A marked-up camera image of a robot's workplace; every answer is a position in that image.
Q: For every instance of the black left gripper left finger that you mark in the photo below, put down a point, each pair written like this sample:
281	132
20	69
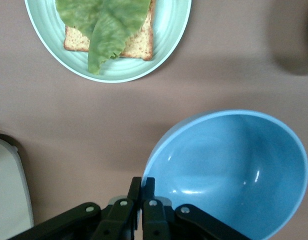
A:
136	190

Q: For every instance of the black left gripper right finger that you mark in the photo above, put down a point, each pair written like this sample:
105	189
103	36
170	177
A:
149	190

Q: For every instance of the blue bowl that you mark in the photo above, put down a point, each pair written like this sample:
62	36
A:
231	162

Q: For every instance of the brown table cloth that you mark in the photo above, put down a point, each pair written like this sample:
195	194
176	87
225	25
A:
93	112

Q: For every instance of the beige and chrome toaster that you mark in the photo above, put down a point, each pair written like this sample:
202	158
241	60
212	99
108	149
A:
6	180

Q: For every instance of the toasted bread slice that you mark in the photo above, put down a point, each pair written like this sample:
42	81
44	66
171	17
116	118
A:
141	45

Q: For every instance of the pale green plate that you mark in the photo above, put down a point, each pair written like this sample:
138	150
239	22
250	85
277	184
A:
168	30

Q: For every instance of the green lettuce leaf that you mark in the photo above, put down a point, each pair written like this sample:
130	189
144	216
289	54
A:
106	30

